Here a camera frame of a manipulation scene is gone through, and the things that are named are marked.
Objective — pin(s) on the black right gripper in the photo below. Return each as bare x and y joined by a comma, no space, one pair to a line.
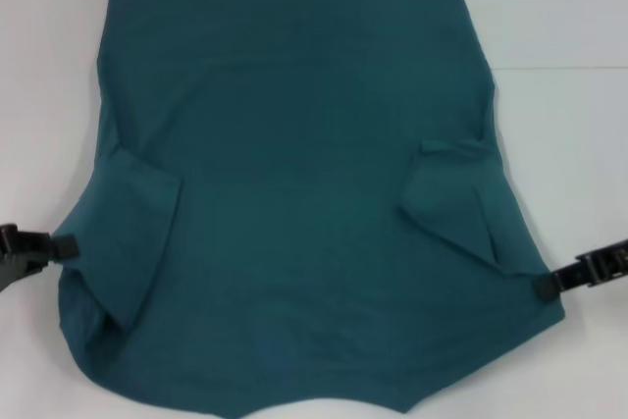
608,264

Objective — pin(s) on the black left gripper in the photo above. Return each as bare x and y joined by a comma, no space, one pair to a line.
17,264

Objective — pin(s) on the teal blue shirt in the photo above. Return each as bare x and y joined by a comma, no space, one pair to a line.
304,169

